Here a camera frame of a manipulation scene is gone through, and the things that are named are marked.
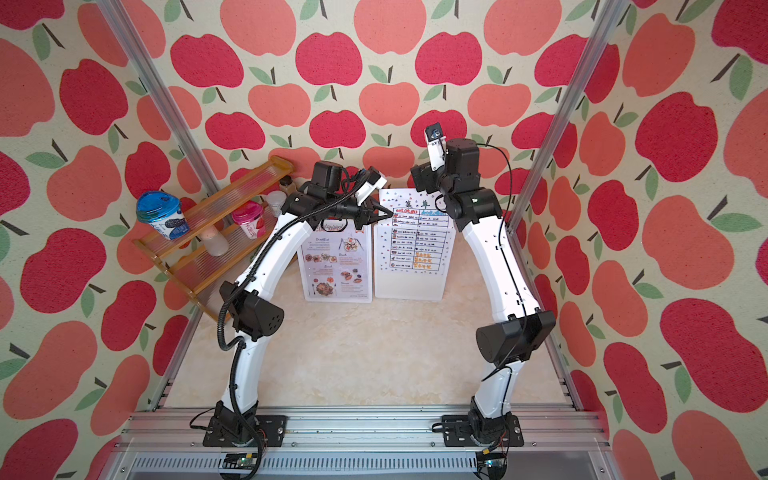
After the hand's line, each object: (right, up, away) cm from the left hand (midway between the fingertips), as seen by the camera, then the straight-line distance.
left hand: (393, 219), depth 77 cm
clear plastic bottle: (-54, -5, +12) cm, 55 cm away
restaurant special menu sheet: (-17, -13, +13) cm, 25 cm away
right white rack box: (+6, -12, +12) cm, 18 cm away
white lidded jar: (-40, +9, +24) cm, 47 cm away
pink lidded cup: (-44, +3, +13) cm, 46 cm away
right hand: (+12, +13, -3) cm, 18 cm away
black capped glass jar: (-36, +14, +25) cm, 46 cm away
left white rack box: (-18, -12, +14) cm, 25 cm away
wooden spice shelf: (-59, -8, +16) cm, 62 cm away
